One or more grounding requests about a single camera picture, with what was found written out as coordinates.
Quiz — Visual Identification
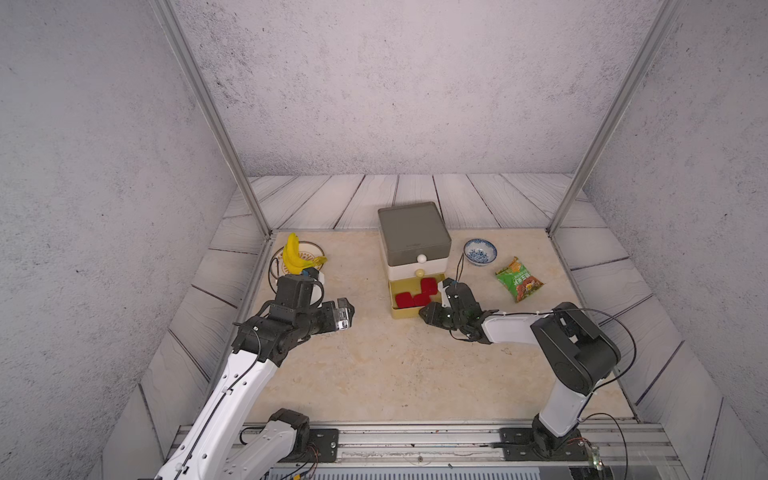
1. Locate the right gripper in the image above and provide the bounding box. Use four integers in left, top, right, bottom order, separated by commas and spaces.
416, 301, 466, 332

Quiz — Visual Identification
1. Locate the red brooch box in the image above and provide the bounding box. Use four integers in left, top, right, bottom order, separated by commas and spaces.
420, 277, 438, 296
412, 293, 432, 307
394, 292, 415, 309

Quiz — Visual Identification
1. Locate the white drawer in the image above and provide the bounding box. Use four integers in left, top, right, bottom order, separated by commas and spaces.
386, 258, 448, 282

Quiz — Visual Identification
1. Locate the grey top drawer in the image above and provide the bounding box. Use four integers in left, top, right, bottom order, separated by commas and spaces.
378, 202, 452, 266

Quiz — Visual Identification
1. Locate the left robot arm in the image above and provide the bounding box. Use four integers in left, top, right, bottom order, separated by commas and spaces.
156, 268, 355, 479

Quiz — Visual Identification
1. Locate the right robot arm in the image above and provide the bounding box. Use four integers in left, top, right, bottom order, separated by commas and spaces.
419, 279, 621, 459

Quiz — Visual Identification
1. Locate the three-drawer storage cabinet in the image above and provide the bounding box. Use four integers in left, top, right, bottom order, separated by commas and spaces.
378, 201, 452, 319

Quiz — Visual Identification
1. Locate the yellow banana bunch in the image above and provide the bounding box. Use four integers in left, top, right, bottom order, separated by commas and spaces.
282, 233, 327, 275

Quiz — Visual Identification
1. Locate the cream round plate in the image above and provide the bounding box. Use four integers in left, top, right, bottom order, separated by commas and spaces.
268, 241, 326, 280

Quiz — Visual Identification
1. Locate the blue white porcelain bowl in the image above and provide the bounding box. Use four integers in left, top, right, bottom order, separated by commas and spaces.
463, 238, 498, 266

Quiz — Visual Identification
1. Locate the green snack bag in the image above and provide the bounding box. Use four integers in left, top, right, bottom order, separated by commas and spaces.
495, 257, 544, 303

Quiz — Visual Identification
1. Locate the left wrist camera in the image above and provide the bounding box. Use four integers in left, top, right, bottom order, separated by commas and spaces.
300, 267, 325, 307

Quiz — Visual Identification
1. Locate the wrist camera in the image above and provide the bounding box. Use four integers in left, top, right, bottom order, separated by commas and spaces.
438, 278, 456, 308
300, 267, 325, 307

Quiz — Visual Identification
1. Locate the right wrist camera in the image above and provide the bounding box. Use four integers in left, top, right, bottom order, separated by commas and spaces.
438, 278, 456, 308

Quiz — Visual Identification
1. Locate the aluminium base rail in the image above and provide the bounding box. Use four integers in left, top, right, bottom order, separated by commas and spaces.
265, 414, 688, 479

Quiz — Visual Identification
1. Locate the left metal frame post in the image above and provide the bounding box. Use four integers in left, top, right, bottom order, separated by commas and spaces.
150, 0, 272, 236

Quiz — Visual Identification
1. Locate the metal frame post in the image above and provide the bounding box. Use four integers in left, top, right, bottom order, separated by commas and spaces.
546, 0, 684, 239
150, 0, 272, 236

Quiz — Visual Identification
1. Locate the right metal frame post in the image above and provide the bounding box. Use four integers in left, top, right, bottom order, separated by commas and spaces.
546, 0, 684, 239

